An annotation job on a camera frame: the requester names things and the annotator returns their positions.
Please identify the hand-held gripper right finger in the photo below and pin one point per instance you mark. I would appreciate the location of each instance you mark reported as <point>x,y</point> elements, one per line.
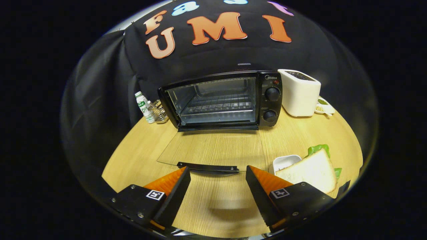
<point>262,200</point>

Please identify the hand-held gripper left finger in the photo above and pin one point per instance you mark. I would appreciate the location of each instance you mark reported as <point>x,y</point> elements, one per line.
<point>175,200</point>

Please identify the toast and lettuce sandwich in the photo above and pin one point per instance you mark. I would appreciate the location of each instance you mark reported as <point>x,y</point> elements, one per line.
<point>310,171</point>

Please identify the black toaster oven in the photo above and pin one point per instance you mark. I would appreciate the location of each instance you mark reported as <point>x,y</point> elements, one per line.
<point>272,106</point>

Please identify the white pop-up toaster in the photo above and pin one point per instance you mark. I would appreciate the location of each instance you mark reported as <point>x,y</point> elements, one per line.
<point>298,96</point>

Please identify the small white square dish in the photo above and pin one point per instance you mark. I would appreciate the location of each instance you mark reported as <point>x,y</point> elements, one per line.
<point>285,161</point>

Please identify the clear glass jar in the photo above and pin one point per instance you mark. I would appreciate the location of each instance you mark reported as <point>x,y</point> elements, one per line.
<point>160,113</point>

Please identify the white bottle with green label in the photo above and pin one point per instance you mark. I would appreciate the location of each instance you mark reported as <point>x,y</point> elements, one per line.
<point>145,108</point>

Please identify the white divided condiment dish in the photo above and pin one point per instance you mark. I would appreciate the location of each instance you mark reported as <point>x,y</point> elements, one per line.
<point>325,108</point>

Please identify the black backdrop cloth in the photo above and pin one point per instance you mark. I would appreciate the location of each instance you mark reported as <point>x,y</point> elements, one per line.
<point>100,100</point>

